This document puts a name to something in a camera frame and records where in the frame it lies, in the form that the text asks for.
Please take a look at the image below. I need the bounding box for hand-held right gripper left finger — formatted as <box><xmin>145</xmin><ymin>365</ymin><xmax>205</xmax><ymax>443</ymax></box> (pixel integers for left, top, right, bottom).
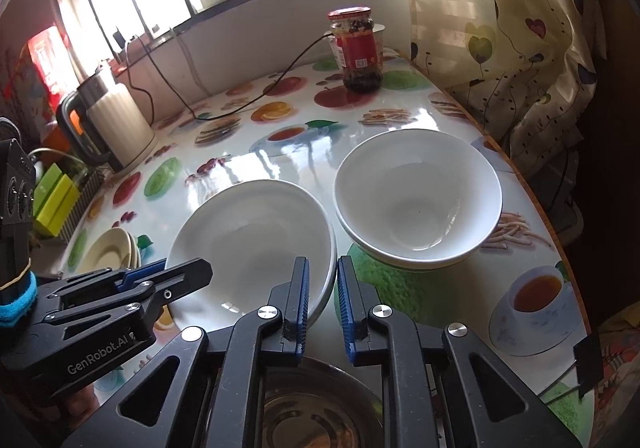
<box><xmin>60</xmin><ymin>256</ymin><xmax>311</xmax><ymax>448</ymax></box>

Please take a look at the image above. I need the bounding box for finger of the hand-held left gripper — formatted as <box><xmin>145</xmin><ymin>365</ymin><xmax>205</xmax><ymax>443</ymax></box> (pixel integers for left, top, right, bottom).
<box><xmin>37</xmin><ymin>264</ymin><xmax>167</xmax><ymax>306</ymax></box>
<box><xmin>44</xmin><ymin>257</ymin><xmax>215</xmax><ymax>330</ymax></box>

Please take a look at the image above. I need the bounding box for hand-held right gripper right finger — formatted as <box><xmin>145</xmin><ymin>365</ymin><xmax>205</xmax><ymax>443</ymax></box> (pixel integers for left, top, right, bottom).
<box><xmin>336</xmin><ymin>255</ymin><xmax>583</xmax><ymax>448</ymax></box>

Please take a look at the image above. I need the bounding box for large blue-striped white bowl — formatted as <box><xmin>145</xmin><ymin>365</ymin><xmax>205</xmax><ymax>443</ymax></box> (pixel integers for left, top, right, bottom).
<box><xmin>165</xmin><ymin>179</ymin><xmax>337</xmax><ymax>331</ymax></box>

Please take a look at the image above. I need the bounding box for stainless steel bowl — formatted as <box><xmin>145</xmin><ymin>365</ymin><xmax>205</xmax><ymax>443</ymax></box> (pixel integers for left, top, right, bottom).
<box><xmin>260</xmin><ymin>355</ymin><xmax>386</xmax><ymax>448</ymax></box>

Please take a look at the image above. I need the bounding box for small blue-striped white bowl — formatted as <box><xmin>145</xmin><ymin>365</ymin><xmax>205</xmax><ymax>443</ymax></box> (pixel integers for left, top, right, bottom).
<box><xmin>333</xmin><ymin>129</ymin><xmax>503</xmax><ymax>272</ymax></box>

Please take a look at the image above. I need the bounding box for person's left hand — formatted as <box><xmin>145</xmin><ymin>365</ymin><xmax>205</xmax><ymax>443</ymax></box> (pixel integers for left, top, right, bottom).
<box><xmin>60</xmin><ymin>379</ymin><xmax>102</xmax><ymax>434</ymax></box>

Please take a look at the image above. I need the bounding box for grey ribbed basket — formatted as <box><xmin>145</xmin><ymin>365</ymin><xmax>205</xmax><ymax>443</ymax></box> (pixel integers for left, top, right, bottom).
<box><xmin>60</xmin><ymin>168</ymin><xmax>107</xmax><ymax>240</ymax></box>

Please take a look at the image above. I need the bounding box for lime green box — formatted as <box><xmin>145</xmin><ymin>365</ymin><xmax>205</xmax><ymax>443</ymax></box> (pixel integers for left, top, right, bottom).
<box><xmin>32</xmin><ymin>188</ymin><xmax>81</xmax><ymax>237</ymax></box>
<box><xmin>35</xmin><ymin>173</ymin><xmax>77</xmax><ymax>220</ymax></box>

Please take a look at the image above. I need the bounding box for olive green box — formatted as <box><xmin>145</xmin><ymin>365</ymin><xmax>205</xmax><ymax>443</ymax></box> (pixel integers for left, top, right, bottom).
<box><xmin>37</xmin><ymin>163</ymin><xmax>65</xmax><ymax>197</ymax></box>

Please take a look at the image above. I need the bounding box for white electric kettle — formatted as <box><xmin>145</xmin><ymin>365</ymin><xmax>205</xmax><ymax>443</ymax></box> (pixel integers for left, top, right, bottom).
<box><xmin>56</xmin><ymin>70</ymin><xmax>160</xmax><ymax>174</ymax></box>

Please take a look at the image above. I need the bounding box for red colourful gift bag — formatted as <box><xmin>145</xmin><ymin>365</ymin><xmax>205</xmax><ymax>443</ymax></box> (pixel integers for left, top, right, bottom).
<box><xmin>0</xmin><ymin>25</ymin><xmax>68</xmax><ymax>129</ymax></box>

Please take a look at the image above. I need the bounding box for black binder clip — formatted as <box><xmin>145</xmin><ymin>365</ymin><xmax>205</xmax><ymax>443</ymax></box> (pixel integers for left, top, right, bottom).
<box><xmin>540</xmin><ymin>328</ymin><xmax>604</xmax><ymax>399</ymax></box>

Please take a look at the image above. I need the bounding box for red-labelled sauce jar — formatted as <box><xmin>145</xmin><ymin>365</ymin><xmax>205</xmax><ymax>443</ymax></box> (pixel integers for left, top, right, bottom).
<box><xmin>327</xmin><ymin>5</ymin><xmax>385</xmax><ymax>93</ymax></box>

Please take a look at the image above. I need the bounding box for orange printed cloth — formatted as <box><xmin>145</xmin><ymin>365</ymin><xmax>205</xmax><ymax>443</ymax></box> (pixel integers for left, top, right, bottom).
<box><xmin>595</xmin><ymin>308</ymin><xmax>640</xmax><ymax>429</ymax></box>

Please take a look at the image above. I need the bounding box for heart-print cream curtain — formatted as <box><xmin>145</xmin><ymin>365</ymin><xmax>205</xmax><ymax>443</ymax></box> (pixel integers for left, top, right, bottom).
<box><xmin>400</xmin><ymin>0</ymin><xmax>617</xmax><ymax>179</ymax></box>

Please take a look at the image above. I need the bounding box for black cable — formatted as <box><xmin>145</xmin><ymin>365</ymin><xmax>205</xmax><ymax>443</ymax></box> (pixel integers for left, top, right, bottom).
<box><xmin>122</xmin><ymin>30</ymin><xmax>333</xmax><ymax>122</ymax></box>

